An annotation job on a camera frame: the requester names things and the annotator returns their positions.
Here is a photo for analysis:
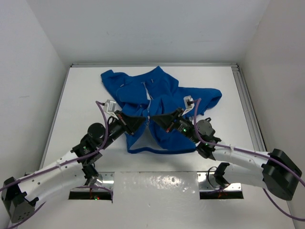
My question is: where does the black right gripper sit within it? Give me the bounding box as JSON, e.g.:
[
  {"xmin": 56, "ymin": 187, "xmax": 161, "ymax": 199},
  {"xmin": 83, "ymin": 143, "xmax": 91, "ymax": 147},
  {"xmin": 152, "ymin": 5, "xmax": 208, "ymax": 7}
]
[{"xmin": 151, "ymin": 107, "xmax": 200, "ymax": 144}]

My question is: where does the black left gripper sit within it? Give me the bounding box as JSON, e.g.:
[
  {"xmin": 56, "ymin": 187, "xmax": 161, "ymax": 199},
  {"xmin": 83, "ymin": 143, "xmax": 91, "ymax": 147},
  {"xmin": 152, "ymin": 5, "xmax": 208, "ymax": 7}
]
[{"xmin": 100, "ymin": 110, "xmax": 146, "ymax": 149}]

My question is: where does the blue zip-up jacket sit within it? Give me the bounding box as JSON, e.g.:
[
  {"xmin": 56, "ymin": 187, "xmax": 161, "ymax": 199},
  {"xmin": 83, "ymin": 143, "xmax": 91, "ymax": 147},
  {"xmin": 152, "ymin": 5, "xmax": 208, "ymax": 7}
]
[{"xmin": 101, "ymin": 66, "xmax": 222, "ymax": 155}]

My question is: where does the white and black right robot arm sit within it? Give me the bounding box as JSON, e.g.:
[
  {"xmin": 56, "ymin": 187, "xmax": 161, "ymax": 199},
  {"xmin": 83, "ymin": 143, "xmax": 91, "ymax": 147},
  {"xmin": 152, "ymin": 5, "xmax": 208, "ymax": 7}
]
[{"xmin": 151, "ymin": 108, "xmax": 302, "ymax": 201}]

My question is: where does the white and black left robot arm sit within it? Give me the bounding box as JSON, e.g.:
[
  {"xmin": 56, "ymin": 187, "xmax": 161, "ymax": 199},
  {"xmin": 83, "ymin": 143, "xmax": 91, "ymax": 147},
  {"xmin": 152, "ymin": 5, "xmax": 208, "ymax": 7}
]
[{"xmin": 0, "ymin": 111, "xmax": 145, "ymax": 224}]

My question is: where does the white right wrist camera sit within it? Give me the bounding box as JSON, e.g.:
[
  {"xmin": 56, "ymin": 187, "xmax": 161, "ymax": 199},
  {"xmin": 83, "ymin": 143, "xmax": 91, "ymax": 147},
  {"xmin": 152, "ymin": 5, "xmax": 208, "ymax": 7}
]
[{"xmin": 183, "ymin": 95, "xmax": 194, "ymax": 115}]

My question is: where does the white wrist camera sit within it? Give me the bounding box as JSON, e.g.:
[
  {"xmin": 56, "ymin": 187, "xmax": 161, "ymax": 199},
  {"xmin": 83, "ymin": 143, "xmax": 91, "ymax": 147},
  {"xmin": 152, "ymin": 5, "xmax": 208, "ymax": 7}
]
[
  {"xmin": 183, "ymin": 95, "xmax": 194, "ymax": 115},
  {"xmin": 103, "ymin": 99, "xmax": 118, "ymax": 119}
]

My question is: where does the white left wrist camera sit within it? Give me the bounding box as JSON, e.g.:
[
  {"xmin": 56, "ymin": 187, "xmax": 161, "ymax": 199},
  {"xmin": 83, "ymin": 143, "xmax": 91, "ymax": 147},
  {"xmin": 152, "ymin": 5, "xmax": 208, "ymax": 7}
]
[{"xmin": 103, "ymin": 99, "xmax": 118, "ymax": 119}]

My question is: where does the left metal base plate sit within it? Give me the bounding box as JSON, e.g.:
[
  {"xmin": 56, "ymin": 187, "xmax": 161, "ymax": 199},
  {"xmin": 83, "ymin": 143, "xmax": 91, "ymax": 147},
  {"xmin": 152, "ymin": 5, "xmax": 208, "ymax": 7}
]
[{"xmin": 70, "ymin": 172, "xmax": 114, "ymax": 192}]

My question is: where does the metal base plate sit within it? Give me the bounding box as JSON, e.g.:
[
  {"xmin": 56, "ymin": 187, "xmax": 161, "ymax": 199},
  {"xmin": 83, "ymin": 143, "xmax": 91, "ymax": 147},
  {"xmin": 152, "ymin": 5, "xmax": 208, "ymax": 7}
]
[
  {"xmin": 70, "ymin": 172, "xmax": 114, "ymax": 192},
  {"xmin": 197, "ymin": 171, "xmax": 244, "ymax": 191}
]

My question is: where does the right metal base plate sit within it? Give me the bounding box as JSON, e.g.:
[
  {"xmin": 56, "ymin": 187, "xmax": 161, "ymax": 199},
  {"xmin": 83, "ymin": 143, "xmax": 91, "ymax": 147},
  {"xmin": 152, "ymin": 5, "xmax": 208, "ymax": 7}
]
[{"xmin": 197, "ymin": 171, "xmax": 244, "ymax": 191}]

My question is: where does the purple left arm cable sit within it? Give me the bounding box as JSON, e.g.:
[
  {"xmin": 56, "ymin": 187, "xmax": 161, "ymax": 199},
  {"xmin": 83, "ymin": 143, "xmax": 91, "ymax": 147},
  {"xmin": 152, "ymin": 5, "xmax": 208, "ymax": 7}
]
[{"xmin": 0, "ymin": 100, "xmax": 117, "ymax": 226}]

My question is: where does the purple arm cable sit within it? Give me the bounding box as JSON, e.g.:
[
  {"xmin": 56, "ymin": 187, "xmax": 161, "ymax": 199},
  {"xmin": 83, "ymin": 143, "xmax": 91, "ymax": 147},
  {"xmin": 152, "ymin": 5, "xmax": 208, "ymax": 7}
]
[
  {"xmin": 193, "ymin": 97, "xmax": 305, "ymax": 219},
  {"xmin": 0, "ymin": 100, "xmax": 117, "ymax": 226}
]

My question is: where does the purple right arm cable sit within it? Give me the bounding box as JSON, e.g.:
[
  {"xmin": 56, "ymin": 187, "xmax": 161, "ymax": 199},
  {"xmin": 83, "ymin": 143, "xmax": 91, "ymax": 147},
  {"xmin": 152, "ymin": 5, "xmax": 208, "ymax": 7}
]
[{"xmin": 193, "ymin": 97, "xmax": 305, "ymax": 219}]

